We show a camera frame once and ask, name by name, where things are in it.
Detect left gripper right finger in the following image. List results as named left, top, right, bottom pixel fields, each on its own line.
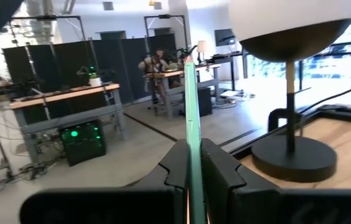
left=202, top=138, right=281, bottom=224

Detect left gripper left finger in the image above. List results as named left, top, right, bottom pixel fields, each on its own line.
left=131, top=139, right=190, bottom=224

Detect teal pencil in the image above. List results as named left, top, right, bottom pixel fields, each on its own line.
left=184, top=55, right=209, bottom=224

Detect dark office desk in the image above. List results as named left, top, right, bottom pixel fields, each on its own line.
left=208, top=52, right=248, bottom=83

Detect black computer tower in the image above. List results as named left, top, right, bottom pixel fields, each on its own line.
left=197, top=87, right=213, bottom=118

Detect wooden top workbench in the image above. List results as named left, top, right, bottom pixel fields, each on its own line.
left=146, top=63, right=223, bottom=121
left=9, top=82, right=129, bottom=166

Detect green lit computer tower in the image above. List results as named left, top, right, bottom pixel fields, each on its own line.
left=58, top=119, right=107, bottom=167

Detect person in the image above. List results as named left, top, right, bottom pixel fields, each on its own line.
left=138, top=49, right=172, bottom=105

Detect small white potted plant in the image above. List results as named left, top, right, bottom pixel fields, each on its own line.
left=88, top=72, right=103, bottom=88

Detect white shade desk lamp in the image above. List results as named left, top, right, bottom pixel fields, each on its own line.
left=196, top=39, right=208, bottom=65

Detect black partition panels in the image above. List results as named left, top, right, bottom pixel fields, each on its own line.
left=2, top=32, right=178, bottom=103

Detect white globe table lamp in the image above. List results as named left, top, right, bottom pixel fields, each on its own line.
left=228, top=0, right=351, bottom=183

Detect black frame clamp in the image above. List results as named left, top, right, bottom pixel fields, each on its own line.
left=267, top=108, right=302, bottom=133

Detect black wall monitor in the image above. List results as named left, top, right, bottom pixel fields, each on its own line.
left=214, top=28, right=236, bottom=47

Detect black overhead camera rig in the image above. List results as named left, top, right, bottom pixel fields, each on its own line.
left=7, top=14, right=88, bottom=103
left=143, top=14, right=189, bottom=52

